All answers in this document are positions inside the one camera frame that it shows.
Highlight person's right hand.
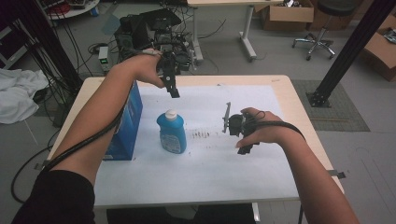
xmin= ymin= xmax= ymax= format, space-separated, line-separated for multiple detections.
xmin=234 ymin=106 xmax=295 ymax=149

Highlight grey table bracket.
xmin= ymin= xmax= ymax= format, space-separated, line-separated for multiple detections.
xmin=33 ymin=160 xmax=51 ymax=172
xmin=326 ymin=169 xmax=347 ymax=180

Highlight white-legged desk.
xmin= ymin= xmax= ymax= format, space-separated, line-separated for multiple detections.
xmin=186 ymin=0 xmax=285 ymax=63

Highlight open brown cardboard box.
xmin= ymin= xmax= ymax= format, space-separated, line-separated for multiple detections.
xmin=261 ymin=0 xmax=316 ymax=33

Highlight black stand with cables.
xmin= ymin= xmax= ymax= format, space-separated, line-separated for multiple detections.
xmin=15 ymin=0 xmax=84 ymax=94

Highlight white paper sheet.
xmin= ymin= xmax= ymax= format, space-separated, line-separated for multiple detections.
xmin=92 ymin=83 xmax=301 ymax=209

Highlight grey power supply unit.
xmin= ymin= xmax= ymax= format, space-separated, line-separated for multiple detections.
xmin=97 ymin=46 xmax=110 ymax=73

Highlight person's black sleeve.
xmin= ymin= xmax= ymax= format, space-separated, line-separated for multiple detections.
xmin=11 ymin=169 xmax=96 ymax=224

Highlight black office chair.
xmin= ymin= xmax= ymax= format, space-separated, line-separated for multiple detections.
xmin=291 ymin=0 xmax=361 ymax=62

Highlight pile of black electronics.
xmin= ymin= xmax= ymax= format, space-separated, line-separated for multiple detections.
xmin=113 ymin=7 xmax=195 ymax=73

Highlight round white table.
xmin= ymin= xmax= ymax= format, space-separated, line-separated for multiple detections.
xmin=36 ymin=0 xmax=101 ymax=21

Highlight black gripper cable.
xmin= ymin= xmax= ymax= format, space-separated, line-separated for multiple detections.
xmin=10 ymin=80 xmax=134 ymax=205
xmin=246 ymin=110 xmax=307 ymax=141

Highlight person's left hand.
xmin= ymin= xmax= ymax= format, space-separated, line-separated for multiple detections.
xmin=122 ymin=52 xmax=166 ymax=89

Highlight grey floor mat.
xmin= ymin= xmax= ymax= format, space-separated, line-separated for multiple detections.
xmin=291 ymin=79 xmax=372 ymax=133

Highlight blue cardboard box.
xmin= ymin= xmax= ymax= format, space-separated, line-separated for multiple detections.
xmin=103 ymin=80 xmax=144 ymax=161

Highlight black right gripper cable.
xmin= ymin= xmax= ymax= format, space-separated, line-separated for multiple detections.
xmin=246 ymin=110 xmax=307 ymax=141

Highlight person's dark trousers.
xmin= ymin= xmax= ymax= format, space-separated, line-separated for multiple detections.
xmin=106 ymin=203 xmax=257 ymax=224

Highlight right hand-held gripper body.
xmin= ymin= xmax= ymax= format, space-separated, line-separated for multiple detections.
xmin=221 ymin=101 xmax=256 ymax=140

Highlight blue bottle with white cap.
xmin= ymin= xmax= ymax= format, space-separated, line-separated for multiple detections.
xmin=156 ymin=108 xmax=188 ymax=155

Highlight black metal stand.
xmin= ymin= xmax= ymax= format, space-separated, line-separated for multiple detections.
xmin=305 ymin=0 xmax=396 ymax=108

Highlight white crumpled cloth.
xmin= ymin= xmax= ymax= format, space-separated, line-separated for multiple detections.
xmin=0 ymin=67 xmax=50 ymax=125

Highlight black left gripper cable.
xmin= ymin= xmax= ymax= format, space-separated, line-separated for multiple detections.
xmin=10 ymin=80 xmax=134 ymax=205

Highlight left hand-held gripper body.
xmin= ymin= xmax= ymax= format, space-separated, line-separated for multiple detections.
xmin=156 ymin=49 xmax=182 ymax=82

